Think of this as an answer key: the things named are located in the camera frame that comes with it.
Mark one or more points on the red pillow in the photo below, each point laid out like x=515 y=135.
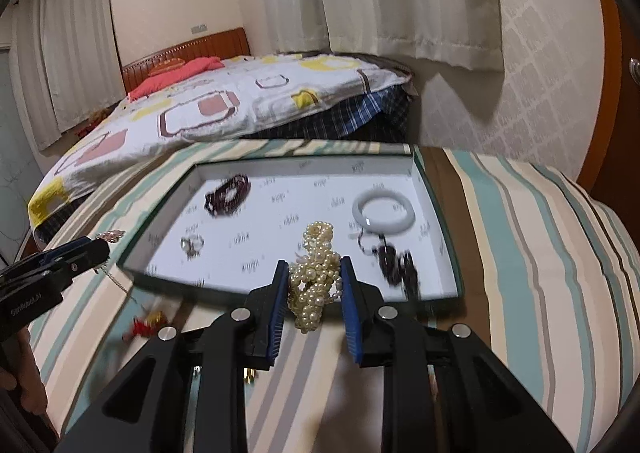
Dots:
x=170 y=75

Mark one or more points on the orange wooden headboard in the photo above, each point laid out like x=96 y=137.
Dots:
x=200 y=45

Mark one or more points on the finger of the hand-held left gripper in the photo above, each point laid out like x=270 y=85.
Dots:
x=92 y=265
x=60 y=250

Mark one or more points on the white jade bangle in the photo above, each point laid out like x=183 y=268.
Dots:
x=360 y=210

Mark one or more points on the white window curtain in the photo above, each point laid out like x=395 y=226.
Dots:
x=70 y=48

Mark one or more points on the dark green box tray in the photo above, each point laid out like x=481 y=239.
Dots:
x=295 y=213

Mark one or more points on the blue plaid sheet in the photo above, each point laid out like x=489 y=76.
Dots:
x=350 y=113

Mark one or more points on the red patterned cushion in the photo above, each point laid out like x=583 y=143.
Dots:
x=167 y=66

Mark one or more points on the brown wooden door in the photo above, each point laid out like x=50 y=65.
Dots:
x=617 y=108

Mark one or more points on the striped bed sheet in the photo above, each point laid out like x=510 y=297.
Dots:
x=510 y=253

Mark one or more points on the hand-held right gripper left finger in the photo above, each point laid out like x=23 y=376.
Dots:
x=272 y=318

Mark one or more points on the white patterned quilt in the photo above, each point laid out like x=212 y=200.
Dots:
x=250 y=93

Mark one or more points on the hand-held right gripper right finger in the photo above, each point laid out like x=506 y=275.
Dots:
x=352 y=318

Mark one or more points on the wall socket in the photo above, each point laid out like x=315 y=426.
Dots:
x=199 y=27

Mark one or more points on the person's left hand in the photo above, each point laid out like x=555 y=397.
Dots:
x=31 y=373

